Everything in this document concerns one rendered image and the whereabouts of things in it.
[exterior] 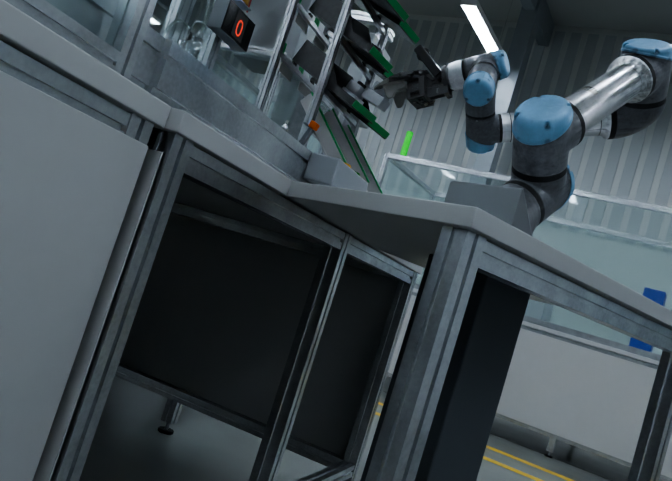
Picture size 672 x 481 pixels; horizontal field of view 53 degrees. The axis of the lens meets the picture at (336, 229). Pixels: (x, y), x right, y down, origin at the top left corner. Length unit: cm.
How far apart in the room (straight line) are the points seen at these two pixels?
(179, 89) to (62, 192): 29
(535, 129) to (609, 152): 902
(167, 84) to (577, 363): 463
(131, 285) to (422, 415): 42
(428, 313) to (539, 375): 446
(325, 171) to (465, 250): 55
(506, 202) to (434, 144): 972
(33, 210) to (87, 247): 10
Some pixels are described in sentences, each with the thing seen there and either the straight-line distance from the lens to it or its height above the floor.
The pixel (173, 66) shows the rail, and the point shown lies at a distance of 101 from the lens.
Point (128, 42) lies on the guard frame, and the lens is 88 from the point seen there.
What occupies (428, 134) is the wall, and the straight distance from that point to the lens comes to 1119.
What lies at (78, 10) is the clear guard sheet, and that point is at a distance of 84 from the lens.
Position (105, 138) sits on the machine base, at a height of 78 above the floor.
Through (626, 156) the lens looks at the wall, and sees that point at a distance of 1042.
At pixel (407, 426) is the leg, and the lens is 93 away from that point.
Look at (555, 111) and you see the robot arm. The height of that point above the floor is 118.
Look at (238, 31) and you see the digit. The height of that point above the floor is 119.
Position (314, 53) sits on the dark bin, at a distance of 202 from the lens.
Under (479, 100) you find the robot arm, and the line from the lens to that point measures 171.
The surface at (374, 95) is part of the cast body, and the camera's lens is 192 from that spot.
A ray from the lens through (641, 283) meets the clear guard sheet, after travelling 538.
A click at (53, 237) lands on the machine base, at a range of 81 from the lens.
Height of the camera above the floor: 70
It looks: 5 degrees up
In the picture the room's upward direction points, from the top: 18 degrees clockwise
